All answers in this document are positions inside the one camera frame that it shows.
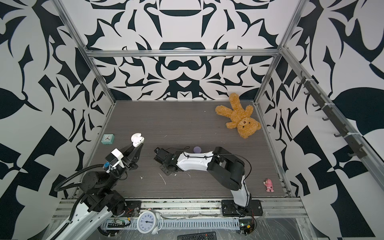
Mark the white earbud charging case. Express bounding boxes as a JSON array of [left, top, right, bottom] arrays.
[[131, 133, 145, 148]]

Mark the purple earbud charging case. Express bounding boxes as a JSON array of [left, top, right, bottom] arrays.
[[193, 146, 202, 154]]

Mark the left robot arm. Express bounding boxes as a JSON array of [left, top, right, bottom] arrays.
[[48, 143, 144, 240]]

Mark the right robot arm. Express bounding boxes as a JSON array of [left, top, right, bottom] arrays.
[[154, 147, 264, 217]]

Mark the small teal square clock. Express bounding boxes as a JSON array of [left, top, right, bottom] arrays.
[[101, 134, 115, 145]]

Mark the white round alarm clock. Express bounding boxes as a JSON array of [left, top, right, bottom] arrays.
[[137, 211, 164, 235]]

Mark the black remote control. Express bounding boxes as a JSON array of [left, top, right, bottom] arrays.
[[177, 232, 217, 240]]

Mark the brown teddy bear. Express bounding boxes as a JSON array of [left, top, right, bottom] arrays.
[[215, 93, 262, 139]]

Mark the green circuit board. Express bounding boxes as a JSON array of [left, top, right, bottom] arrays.
[[240, 222, 257, 236]]

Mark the pink plush toy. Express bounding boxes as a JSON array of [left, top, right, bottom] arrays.
[[263, 179, 274, 193]]

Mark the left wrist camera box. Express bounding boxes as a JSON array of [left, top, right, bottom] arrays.
[[103, 149, 125, 173]]

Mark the white slotted cable duct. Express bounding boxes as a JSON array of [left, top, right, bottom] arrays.
[[101, 219, 240, 231]]

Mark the black wall hook rail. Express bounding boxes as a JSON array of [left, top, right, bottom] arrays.
[[298, 77, 368, 159]]

